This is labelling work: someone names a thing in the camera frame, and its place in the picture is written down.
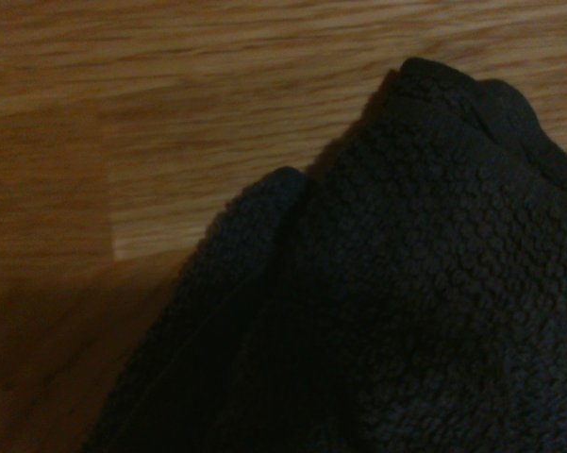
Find dark grey towel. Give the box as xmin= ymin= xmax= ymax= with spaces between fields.
xmin=82 ymin=56 xmax=567 ymax=453

